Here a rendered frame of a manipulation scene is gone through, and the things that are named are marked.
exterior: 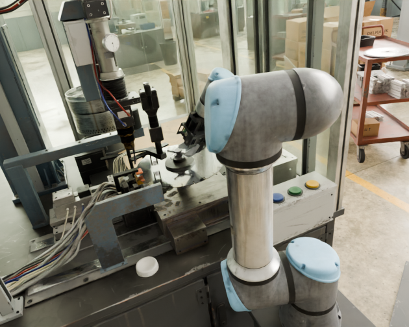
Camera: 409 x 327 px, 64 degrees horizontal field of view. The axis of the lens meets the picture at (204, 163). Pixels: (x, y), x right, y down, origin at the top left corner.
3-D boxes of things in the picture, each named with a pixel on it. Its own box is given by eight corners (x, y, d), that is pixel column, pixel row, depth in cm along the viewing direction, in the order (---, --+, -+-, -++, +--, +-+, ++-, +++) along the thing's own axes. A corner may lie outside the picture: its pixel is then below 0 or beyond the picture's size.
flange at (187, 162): (195, 154, 126) (195, 149, 125) (193, 169, 117) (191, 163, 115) (167, 156, 128) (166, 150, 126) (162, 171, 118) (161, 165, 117)
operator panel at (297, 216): (313, 204, 124) (315, 170, 117) (334, 220, 115) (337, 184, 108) (248, 230, 115) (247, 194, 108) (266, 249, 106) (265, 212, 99)
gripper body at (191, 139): (174, 134, 111) (186, 107, 103) (193, 130, 117) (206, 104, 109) (187, 150, 108) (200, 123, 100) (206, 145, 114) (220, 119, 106)
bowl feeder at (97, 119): (131, 133, 207) (117, 76, 190) (143, 151, 182) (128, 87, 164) (82, 146, 198) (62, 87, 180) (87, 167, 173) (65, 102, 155)
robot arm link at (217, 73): (215, 78, 90) (210, 61, 96) (200, 108, 98) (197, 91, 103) (239, 85, 93) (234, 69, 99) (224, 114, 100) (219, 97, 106)
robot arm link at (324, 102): (376, 54, 47) (280, 80, 95) (302, 64, 47) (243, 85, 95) (380, 133, 49) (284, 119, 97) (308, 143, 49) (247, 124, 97)
